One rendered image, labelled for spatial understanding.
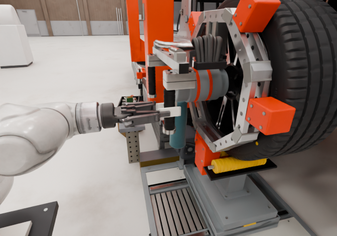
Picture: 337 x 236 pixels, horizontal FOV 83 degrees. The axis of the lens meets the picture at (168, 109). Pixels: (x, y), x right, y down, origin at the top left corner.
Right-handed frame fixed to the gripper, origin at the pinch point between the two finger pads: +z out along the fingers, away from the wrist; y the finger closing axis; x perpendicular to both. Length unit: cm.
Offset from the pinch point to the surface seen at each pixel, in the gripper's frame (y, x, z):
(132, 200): -41, -83, -15
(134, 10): -258, 42, 13
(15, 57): -536, -56, -279
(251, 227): 3, -68, 42
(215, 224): -3, -68, 26
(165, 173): -51, -75, 10
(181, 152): -45, -53, 20
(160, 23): -65, 25, 11
